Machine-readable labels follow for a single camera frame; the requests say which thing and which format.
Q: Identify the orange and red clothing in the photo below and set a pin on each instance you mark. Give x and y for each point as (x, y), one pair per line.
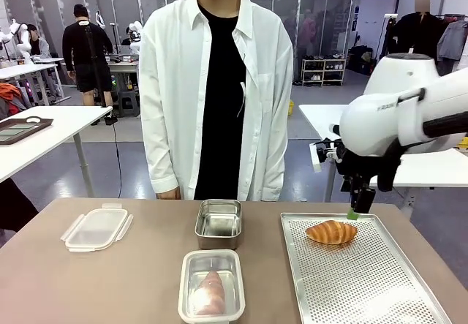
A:
(11, 97)

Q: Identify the clear plastic container lid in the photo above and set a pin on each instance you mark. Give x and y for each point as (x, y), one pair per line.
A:
(96, 229)
(212, 258)

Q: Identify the person in black coat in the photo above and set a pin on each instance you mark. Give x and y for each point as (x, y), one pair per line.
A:
(417, 35)

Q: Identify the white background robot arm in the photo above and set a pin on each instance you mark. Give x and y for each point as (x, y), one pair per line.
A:
(134, 35)
(20, 38)

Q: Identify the grey hanging jacket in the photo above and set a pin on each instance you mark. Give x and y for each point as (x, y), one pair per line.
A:
(453, 40)

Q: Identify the golden brown croissant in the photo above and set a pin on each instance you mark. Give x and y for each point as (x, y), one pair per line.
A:
(331, 232)

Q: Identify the yellow bin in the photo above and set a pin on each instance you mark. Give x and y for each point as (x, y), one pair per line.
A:
(291, 108)

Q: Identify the wooden shoe rack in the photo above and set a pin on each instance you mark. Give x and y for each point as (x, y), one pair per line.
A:
(323, 71)

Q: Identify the black step stool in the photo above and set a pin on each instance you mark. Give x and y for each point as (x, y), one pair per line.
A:
(128, 102)

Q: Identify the steel container for bread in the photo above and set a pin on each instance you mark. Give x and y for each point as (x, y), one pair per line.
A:
(234, 287)

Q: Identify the white side table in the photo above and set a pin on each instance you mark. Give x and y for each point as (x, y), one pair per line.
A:
(66, 130)
(321, 123)

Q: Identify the person's right hand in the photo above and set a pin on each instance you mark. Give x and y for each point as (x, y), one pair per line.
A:
(169, 195)

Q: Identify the white background desk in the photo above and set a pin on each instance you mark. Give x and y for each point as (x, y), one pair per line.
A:
(25, 71)

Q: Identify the empty steel container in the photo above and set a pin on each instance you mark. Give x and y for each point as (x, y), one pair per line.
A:
(218, 225)

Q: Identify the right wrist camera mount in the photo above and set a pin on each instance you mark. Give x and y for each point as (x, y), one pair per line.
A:
(315, 157)

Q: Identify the man in black clothes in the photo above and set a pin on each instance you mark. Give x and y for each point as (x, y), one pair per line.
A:
(86, 49)

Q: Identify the seated person in grey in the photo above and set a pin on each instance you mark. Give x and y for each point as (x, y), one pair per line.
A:
(40, 46)

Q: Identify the black stand pole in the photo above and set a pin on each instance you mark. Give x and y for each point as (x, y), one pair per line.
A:
(389, 35)

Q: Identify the brown serving tray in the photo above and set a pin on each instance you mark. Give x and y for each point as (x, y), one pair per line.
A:
(25, 128)

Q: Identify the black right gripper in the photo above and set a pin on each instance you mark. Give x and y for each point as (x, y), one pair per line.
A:
(356, 170)

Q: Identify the person in white shirt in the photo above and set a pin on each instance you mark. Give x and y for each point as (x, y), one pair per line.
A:
(175, 101)

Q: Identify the perforated metal baking tray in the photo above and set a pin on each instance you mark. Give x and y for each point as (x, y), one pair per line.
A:
(358, 283)

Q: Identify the white hanging name tag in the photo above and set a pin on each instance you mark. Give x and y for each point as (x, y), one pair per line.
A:
(241, 97)

